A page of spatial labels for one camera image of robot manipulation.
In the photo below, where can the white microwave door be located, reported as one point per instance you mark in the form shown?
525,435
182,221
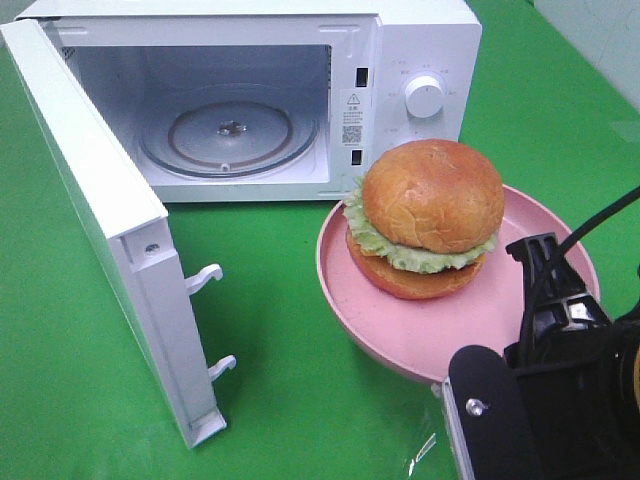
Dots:
128,228

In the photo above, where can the clear tape patch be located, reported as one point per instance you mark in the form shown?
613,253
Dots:
420,459

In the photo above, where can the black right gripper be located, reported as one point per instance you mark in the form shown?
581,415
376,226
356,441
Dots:
581,393

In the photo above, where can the glass microwave turntable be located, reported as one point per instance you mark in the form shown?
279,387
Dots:
228,139

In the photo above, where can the white microwave oven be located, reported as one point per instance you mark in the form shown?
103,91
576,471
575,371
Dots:
344,63

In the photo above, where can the burger with lettuce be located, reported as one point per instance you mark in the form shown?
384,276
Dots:
422,220

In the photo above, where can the upper white round knob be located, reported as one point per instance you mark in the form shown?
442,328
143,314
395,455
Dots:
424,96

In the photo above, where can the pink round plate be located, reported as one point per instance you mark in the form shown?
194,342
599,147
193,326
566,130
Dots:
418,338

